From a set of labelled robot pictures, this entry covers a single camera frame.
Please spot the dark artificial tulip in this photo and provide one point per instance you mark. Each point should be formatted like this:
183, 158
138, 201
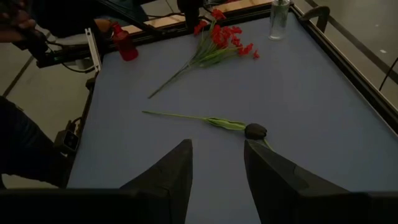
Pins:
255, 131

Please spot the white metal bracket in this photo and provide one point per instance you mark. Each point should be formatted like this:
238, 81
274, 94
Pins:
93, 51

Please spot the black table frame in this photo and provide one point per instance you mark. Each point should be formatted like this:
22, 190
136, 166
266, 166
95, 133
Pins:
357, 79

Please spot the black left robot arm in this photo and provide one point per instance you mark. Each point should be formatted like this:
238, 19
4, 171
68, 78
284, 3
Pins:
190, 12

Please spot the person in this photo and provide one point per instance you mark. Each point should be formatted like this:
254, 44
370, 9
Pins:
25, 149

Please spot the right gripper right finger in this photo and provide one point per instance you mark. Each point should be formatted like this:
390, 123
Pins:
311, 208

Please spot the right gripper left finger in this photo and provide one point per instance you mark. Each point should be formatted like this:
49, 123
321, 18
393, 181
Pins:
93, 208

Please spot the red artificial flower spray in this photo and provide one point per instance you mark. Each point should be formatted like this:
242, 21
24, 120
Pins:
217, 34

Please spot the black desk support bar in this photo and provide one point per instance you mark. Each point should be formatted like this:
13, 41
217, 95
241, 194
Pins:
71, 54

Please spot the person's hand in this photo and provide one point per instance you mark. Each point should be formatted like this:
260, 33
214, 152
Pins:
15, 23

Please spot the small black table camera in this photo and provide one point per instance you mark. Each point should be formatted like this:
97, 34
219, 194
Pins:
68, 141

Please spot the clear glass vase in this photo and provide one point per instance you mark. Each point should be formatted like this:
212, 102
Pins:
279, 25

